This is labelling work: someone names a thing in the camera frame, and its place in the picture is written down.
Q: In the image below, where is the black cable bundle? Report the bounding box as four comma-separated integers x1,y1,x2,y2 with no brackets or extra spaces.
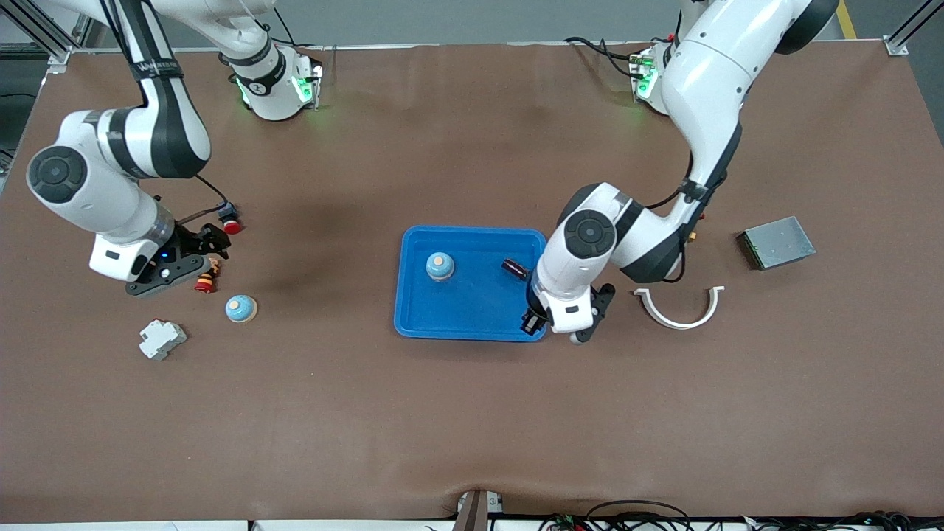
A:
537,499,944,531

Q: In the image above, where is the aluminium frame post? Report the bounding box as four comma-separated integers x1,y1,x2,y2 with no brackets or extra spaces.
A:
0,0,82,74
884,0,944,56

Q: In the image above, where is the grey metal box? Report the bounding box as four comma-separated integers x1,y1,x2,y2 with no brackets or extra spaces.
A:
737,215,817,271

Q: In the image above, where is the white half-round pipe clamp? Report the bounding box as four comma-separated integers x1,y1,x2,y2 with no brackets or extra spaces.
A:
634,285,726,330

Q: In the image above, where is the blue plastic tray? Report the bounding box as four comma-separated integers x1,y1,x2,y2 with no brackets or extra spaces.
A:
393,225,548,343

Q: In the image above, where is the brown table cover sheet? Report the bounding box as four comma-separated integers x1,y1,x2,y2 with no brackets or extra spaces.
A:
0,41,944,521

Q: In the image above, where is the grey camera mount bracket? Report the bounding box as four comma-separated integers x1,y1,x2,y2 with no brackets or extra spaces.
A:
454,490,504,531

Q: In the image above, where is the white circuit breaker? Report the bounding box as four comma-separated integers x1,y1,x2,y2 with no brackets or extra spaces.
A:
139,319,188,361

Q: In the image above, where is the black base cable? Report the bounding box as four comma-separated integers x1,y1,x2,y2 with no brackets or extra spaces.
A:
564,33,668,80

